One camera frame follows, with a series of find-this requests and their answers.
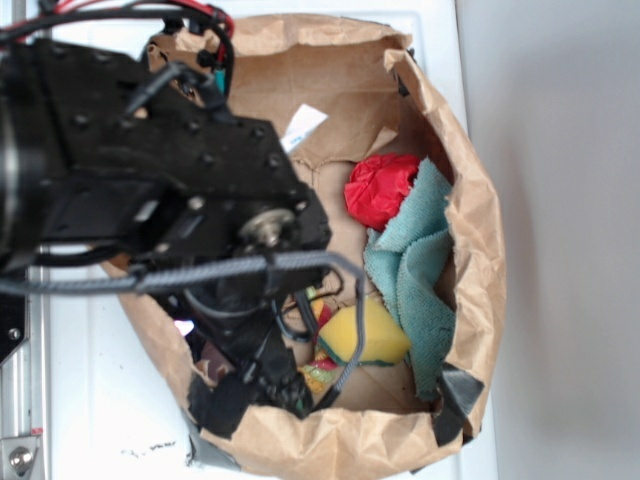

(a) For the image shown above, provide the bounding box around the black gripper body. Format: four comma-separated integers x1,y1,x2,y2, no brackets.
154,267,329,419

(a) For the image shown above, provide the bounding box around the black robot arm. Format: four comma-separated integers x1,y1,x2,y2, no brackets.
1,1,331,431

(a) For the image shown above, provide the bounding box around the red crumpled paper ball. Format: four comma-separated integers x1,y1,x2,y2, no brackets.
344,153,421,232

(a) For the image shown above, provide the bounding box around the yellow green sponge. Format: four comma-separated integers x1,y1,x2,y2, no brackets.
318,298,411,366

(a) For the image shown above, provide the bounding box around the teal microfiber cloth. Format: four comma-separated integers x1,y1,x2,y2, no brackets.
364,159,456,401

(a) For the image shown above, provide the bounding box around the white paper label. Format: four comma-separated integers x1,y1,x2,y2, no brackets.
280,104,328,154

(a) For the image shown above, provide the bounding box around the brown paper bag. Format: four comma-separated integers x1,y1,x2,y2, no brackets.
102,5,506,479

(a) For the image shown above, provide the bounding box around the red yellow green rope toy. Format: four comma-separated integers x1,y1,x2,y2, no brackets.
298,287,338,394

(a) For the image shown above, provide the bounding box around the grey braided cable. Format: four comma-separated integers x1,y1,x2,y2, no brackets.
0,250,365,401

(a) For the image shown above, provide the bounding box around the aluminium frame rail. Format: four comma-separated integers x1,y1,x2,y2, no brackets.
1,294,51,479

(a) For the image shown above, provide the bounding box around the black metal bracket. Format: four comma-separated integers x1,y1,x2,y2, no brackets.
0,294,28,364

